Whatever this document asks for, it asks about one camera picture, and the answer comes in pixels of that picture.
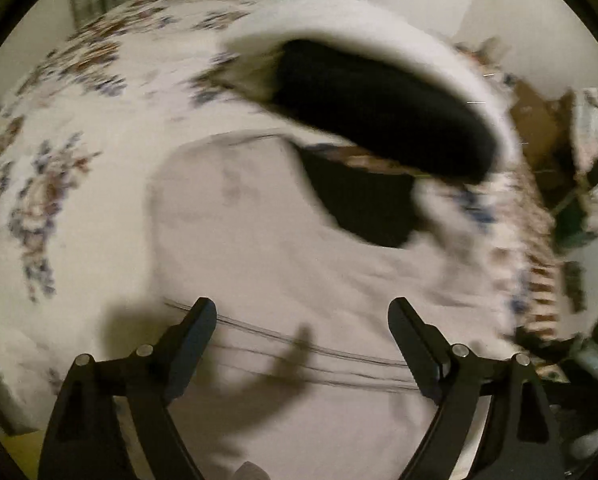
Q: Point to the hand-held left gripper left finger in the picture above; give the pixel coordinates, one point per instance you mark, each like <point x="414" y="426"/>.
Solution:
<point x="191" y="352"/>

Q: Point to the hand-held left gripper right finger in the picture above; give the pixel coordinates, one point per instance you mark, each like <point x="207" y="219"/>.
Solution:
<point x="418" y="355"/>

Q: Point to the white garment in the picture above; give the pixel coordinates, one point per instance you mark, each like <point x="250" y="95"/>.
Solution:
<point x="279" y="260"/>

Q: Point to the floral bed sheet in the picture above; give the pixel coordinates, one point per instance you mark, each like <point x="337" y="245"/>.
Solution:
<point x="79" y="135"/>

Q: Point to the black folded cloth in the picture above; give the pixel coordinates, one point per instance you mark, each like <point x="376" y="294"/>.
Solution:
<point x="389" y="110"/>

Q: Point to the brown cardboard box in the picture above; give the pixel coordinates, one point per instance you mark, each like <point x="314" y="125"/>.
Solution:
<point x="539" y="120"/>

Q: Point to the patterned cloth pile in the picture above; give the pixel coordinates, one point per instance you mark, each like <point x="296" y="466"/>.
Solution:
<point x="596" y="125"/>

